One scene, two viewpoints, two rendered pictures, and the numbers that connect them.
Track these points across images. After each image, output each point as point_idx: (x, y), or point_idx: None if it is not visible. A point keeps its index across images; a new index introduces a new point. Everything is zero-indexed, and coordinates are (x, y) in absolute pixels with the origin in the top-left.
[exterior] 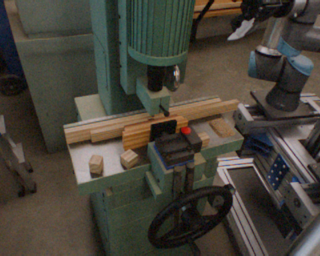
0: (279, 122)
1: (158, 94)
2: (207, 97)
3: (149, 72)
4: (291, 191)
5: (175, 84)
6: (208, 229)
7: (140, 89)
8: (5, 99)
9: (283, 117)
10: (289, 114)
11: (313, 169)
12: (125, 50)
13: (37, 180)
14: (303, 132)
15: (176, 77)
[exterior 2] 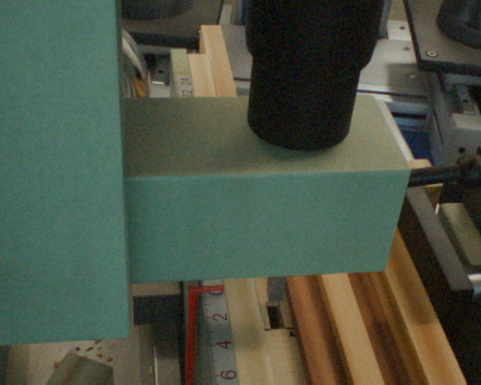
0: (188, 52)
1: (364, 130)
2: (182, 77)
3: (356, 23)
4: (471, 140)
5: (144, 95)
6: None
7: (216, 213)
8: None
9: (216, 20)
10: (209, 6)
11: (441, 59)
12: (98, 5)
13: None
14: (235, 38)
15: (136, 53)
